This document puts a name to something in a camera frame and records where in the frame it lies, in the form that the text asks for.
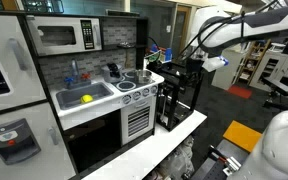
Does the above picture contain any yellow floor mat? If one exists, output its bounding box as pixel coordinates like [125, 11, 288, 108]
[222, 120, 263, 154]

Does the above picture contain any grey plastic bag bundle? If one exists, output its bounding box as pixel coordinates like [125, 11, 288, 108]
[155, 135, 196, 180]

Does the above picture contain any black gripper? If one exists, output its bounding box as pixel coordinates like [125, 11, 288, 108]
[183, 53, 206, 77]

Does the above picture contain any metal clamp bracket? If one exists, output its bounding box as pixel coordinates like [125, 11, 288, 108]
[207, 145, 242, 178]

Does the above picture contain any steel grey pot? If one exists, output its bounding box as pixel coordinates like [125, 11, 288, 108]
[132, 69, 154, 85]

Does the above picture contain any grey lidded cooker pot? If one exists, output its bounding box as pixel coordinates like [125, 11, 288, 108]
[100, 62, 124, 84]

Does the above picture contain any red floor mat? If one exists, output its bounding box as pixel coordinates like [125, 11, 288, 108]
[226, 84, 254, 100]

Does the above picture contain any white and blue wrist camera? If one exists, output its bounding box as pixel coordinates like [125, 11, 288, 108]
[201, 55, 230, 73]

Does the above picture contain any white toy microwave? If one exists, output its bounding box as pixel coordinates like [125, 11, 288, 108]
[26, 15, 104, 57]

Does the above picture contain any small dark shelf dish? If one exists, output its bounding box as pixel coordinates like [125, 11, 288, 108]
[116, 41, 136, 50]

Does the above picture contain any black 3D printer frame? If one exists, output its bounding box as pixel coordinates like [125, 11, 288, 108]
[155, 60, 206, 133]

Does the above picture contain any white windowed fridge door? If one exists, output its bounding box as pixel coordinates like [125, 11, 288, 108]
[0, 14, 47, 115]

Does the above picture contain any blue plastic part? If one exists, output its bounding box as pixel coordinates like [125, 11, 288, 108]
[149, 43, 174, 64]

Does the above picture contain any fridge door with dispenser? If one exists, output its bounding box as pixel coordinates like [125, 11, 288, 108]
[0, 101, 77, 180]

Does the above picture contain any wooden shelf unit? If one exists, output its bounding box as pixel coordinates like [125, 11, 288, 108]
[235, 39, 272, 85]

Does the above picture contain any grey toy faucet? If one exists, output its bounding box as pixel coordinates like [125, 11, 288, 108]
[65, 58, 92, 90]

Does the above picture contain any grey sink basin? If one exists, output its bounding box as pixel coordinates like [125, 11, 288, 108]
[55, 81, 115, 111]

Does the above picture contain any red tap handle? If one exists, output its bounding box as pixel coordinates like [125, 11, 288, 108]
[80, 72, 92, 81]

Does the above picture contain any white toy kitchen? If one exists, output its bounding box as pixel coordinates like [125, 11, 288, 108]
[0, 9, 167, 180]

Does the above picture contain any black padded bench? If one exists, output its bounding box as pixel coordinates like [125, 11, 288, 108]
[259, 76, 288, 113]

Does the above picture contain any plain white cabinet box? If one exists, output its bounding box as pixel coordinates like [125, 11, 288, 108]
[211, 48, 249, 91]

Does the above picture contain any white storage cabinet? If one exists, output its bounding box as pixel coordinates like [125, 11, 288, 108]
[249, 49, 288, 93]

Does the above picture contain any white oven door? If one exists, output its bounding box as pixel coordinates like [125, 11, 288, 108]
[120, 96, 158, 146]

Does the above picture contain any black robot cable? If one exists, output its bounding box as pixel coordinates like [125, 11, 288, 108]
[178, 11, 246, 62]

